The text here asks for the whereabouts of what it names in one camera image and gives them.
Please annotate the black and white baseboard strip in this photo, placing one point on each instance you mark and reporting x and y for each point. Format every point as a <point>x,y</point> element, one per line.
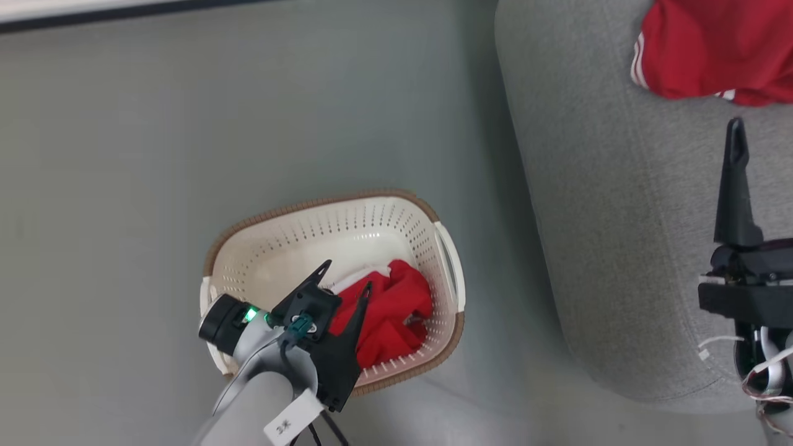
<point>93,12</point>

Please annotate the cream perforated laundry basket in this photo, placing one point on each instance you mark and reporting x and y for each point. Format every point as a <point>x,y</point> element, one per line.
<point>297,244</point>

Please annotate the plain red garment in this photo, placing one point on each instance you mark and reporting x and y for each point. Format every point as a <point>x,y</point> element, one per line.
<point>396,313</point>

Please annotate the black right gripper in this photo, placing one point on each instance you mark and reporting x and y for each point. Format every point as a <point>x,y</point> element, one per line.
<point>749,285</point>

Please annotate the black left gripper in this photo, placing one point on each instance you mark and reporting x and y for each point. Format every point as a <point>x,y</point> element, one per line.
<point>310,313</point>

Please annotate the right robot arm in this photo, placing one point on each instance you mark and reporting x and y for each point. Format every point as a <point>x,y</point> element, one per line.
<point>753,359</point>

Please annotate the red jacket with white stripes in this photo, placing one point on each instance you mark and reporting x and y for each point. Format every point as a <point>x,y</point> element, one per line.
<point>712,49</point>

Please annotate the grey fabric sofa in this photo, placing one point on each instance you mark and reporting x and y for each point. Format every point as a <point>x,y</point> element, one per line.
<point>619,204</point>

